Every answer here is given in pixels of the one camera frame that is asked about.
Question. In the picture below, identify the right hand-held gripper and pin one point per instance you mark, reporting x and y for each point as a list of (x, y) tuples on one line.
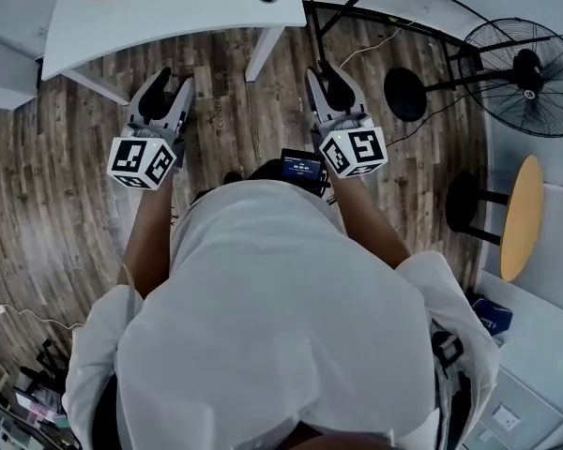
[(361, 145)]

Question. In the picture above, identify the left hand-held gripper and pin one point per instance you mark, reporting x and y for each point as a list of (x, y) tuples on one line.
[(131, 157)]

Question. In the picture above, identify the person's left forearm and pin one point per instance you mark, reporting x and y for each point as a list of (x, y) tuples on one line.
[(147, 242)]

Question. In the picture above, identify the person's right forearm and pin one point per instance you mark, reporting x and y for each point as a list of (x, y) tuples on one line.
[(368, 223)]

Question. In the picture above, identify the black screen device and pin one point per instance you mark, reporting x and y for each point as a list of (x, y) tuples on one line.
[(302, 169)]

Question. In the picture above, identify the white table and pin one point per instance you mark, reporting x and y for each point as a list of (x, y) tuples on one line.
[(169, 21)]

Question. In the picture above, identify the person's left black shoe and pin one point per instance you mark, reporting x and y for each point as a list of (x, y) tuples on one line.
[(233, 177)]

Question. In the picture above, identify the person's black trousers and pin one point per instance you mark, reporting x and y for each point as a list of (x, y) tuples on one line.
[(204, 198)]

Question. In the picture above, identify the black floor fan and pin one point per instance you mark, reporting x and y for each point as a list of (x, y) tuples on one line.
[(525, 78)]

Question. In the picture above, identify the round yellow top side table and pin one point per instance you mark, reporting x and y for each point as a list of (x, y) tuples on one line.
[(523, 218)]

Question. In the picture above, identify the person's white shirt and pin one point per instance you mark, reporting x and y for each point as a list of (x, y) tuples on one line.
[(272, 317)]

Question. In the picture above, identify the blue bag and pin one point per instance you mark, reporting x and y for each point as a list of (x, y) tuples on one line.
[(492, 317)]

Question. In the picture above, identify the black harness buckle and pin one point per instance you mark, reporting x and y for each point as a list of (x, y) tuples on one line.
[(446, 349)]

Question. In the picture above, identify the cluttered dark desk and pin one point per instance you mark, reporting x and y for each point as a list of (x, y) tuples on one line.
[(23, 410)]

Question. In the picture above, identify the white wall socket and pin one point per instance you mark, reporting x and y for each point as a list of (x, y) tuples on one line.
[(506, 416)]

